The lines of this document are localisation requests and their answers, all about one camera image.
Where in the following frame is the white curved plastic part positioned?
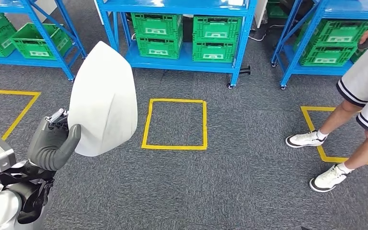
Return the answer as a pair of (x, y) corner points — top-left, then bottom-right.
(67, 40), (138, 158)

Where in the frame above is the white desk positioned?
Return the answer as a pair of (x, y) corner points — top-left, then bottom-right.
(253, 0), (269, 29)

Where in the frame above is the white floor cable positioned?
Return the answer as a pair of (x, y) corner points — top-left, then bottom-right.
(248, 32), (268, 42)

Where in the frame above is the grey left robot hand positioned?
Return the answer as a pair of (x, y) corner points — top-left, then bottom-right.
(27, 108), (82, 167)

